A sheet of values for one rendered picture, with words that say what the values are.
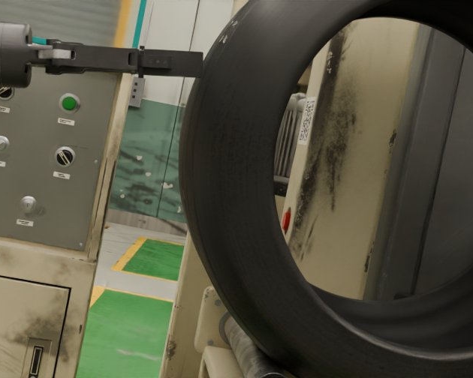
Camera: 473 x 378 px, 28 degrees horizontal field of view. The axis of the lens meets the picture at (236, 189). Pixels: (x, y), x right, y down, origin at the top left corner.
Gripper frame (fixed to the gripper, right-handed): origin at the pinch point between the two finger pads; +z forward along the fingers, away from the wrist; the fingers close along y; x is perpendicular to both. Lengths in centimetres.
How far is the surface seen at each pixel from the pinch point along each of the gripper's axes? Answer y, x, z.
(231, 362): 16.8, 39.9, 10.6
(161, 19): 927, -103, 22
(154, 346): 386, 127, 12
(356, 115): 27.3, 4.6, 28.8
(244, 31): -8.8, -3.3, 7.3
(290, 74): -12.3, 1.2, 12.0
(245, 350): 4.2, 35.0, 10.7
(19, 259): 62, 33, -24
